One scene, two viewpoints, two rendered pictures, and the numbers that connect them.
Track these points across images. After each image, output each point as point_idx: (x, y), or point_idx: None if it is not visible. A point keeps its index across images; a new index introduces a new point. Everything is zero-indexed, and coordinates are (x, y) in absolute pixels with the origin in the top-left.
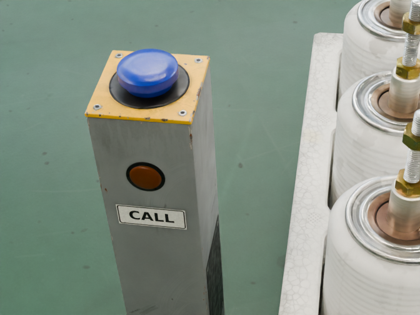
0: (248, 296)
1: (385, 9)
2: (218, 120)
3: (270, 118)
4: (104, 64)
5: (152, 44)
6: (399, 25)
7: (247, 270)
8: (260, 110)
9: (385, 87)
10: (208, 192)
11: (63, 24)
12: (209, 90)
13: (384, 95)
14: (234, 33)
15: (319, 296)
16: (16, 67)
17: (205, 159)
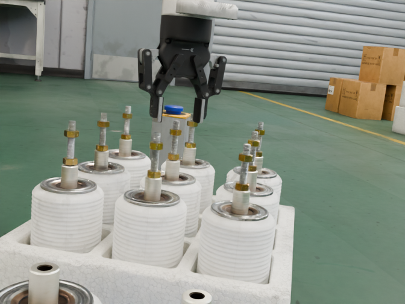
0: None
1: (261, 172)
2: (311, 276)
3: (318, 289)
4: (352, 254)
5: (378, 266)
6: None
7: None
8: (324, 288)
9: (198, 162)
10: (164, 161)
11: (384, 247)
12: (179, 126)
13: (194, 163)
14: (403, 289)
15: None
16: (340, 236)
17: (164, 145)
